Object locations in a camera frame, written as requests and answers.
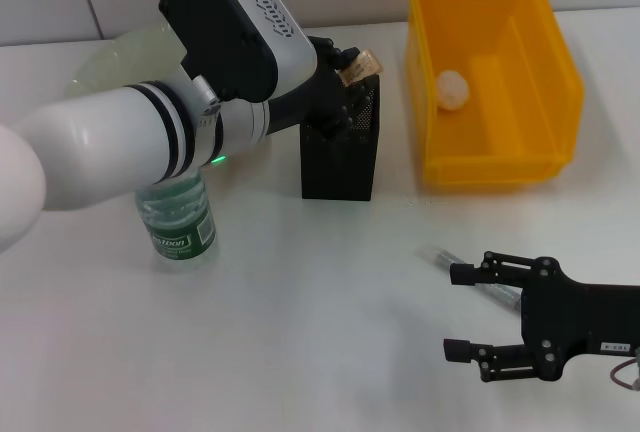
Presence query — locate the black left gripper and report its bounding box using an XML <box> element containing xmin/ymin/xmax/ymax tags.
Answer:
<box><xmin>267</xmin><ymin>35</ymin><xmax>375</xmax><ymax>146</ymax></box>

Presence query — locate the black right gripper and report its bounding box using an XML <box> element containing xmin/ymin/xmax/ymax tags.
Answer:
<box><xmin>442</xmin><ymin>250</ymin><xmax>640</xmax><ymax>384</ymax></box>

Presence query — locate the tan eraser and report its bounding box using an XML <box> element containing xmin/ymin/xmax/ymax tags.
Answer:
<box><xmin>337</xmin><ymin>48</ymin><xmax>385</xmax><ymax>87</ymax></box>

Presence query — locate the grey marker pen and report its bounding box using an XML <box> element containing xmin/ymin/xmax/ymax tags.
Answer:
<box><xmin>418</xmin><ymin>244</ymin><xmax>524</xmax><ymax>311</ymax></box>

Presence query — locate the white paper ball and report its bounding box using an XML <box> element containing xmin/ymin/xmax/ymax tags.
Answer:
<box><xmin>437</xmin><ymin>69</ymin><xmax>471</xmax><ymax>112</ymax></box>

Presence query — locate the clear water bottle green label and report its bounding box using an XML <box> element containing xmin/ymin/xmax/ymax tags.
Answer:
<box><xmin>133</xmin><ymin>169</ymin><xmax>220</xmax><ymax>273</ymax></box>

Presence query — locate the black mesh pen holder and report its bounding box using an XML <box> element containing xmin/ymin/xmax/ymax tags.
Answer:
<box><xmin>299</xmin><ymin>71</ymin><xmax>381</xmax><ymax>202</ymax></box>

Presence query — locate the pale green glass fruit plate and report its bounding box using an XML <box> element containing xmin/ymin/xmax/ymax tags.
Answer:
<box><xmin>67</xmin><ymin>21</ymin><xmax>190</xmax><ymax>99</ymax></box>

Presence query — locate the yellow plastic storage bin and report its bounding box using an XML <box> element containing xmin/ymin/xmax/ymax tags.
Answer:
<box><xmin>404</xmin><ymin>0</ymin><xmax>586</xmax><ymax>187</ymax></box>

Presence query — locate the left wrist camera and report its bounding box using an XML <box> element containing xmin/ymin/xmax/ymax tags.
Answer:
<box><xmin>157</xmin><ymin>0</ymin><xmax>321</xmax><ymax>103</ymax></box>

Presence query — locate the right gripper cable with plugs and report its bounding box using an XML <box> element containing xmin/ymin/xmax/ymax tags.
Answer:
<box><xmin>608</xmin><ymin>345</ymin><xmax>640</xmax><ymax>394</ymax></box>

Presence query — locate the left gripper cable with plug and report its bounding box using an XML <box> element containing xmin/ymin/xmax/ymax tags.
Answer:
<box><xmin>192</xmin><ymin>75</ymin><xmax>222</xmax><ymax>127</ymax></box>

